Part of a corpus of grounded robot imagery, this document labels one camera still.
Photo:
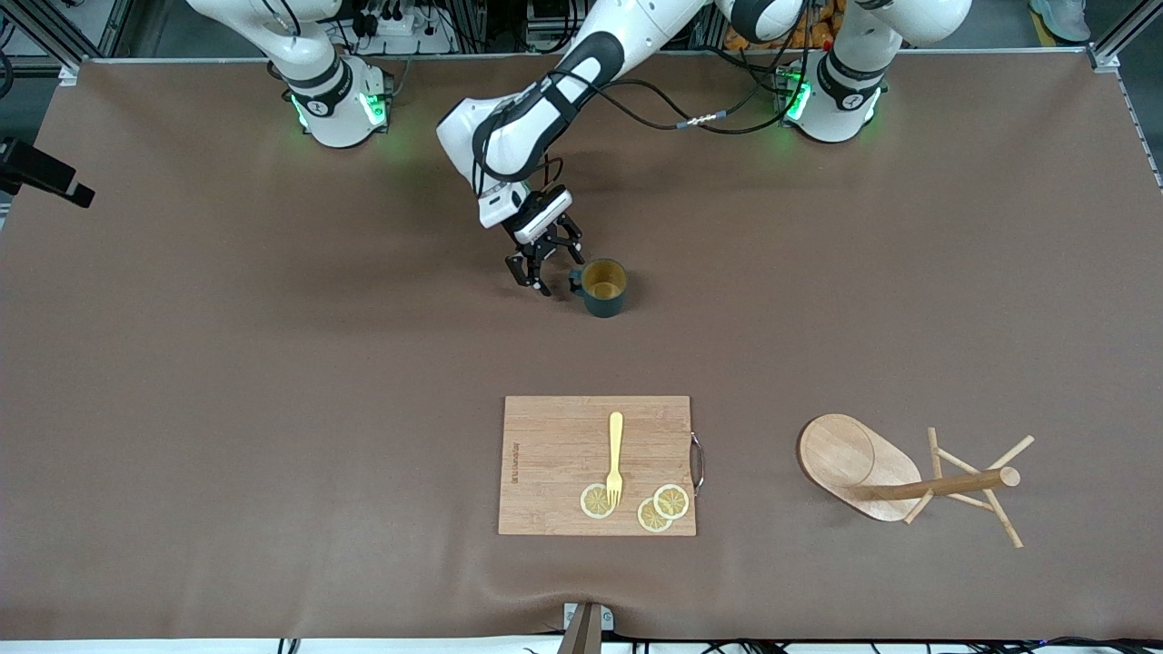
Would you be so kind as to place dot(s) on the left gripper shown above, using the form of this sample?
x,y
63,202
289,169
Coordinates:
x,y
524,215

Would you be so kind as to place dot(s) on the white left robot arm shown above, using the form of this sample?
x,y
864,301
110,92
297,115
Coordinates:
x,y
654,18

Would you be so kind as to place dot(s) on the lemon slice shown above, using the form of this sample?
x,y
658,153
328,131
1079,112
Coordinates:
x,y
674,501
650,520
592,501

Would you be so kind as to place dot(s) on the dark equipment rack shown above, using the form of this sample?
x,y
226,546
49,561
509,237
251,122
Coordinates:
x,y
545,41

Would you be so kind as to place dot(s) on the wooden cup rack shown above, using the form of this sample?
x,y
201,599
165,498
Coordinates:
x,y
845,454

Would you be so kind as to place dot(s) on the grey sneaker shoe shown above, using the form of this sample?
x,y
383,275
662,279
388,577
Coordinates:
x,y
1061,18

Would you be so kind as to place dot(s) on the aluminium camera post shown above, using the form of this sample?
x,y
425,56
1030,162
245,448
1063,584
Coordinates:
x,y
586,631

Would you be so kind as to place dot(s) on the brown table mat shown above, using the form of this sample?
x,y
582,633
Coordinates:
x,y
273,318

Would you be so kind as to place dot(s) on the orange packets pile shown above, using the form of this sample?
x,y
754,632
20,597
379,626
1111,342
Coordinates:
x,y
740,41

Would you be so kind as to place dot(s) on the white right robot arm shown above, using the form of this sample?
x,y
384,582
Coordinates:
x,y
336,118

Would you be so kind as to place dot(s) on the dark teal cup yellow inside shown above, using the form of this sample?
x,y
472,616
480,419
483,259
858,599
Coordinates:
x,y
604,282

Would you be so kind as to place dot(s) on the white power strip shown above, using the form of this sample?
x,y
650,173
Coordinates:
x,y
400,25

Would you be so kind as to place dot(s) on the aluminium frame profile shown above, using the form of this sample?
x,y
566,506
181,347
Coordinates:
x,y
114,23
1107,59

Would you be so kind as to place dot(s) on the yellow plastic fork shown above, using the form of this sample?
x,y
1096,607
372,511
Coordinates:
x,y
616,445

